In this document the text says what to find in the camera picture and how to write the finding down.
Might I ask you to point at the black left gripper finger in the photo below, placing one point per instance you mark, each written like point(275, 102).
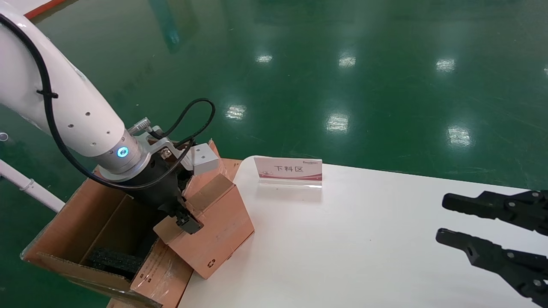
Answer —
point(188, 222)

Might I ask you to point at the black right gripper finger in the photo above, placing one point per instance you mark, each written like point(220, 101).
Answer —
point(513, 209)
point(505, 263)

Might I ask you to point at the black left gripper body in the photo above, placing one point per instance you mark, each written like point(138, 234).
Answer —
point(158, 188)

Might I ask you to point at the small cardboard box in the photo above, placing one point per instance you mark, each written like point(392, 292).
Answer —
point(218, 231)

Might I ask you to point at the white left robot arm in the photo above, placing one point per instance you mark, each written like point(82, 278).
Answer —
point(72, 111)

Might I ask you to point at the large open cardboard box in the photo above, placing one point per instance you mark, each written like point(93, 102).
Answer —
point(94, 222)

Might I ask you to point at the black foam insert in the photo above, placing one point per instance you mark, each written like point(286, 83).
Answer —
point(115, 260)

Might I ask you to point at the acrylic sign with red print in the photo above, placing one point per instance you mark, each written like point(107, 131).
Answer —
point(287, 169)

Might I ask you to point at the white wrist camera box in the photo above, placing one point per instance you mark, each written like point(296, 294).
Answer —
point(204, 159)

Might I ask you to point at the white table stand post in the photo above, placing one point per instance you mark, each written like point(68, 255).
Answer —
point(30, 188)

